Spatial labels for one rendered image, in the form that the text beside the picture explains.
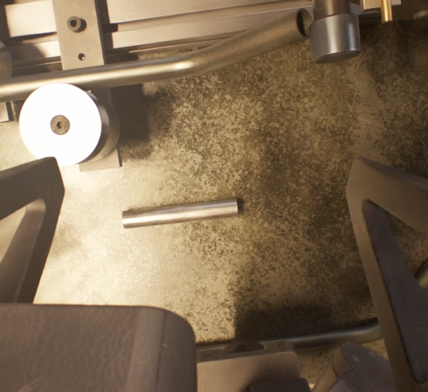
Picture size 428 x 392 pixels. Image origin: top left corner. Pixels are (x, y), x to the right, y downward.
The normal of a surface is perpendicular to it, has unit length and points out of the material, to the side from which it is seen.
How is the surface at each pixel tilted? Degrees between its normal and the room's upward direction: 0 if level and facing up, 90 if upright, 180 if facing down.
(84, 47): 0
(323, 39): 41
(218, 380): 0
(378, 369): 90
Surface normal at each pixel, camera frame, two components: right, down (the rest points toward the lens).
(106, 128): 0.66, 0.10
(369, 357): 0.51, -0.86
